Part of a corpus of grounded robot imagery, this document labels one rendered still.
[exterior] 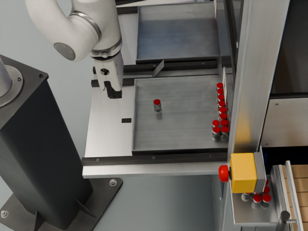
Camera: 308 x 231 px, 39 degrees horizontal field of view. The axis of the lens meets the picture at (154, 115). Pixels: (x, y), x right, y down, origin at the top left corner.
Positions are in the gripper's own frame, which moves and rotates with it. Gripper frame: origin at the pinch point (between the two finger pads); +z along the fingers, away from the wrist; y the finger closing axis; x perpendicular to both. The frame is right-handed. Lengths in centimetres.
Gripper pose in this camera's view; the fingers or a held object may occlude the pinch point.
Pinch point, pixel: (114, 90)
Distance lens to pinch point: 108.5
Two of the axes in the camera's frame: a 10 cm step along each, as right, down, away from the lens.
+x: -10.0, 0.4, 0.7
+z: 0.8, 5.9, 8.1
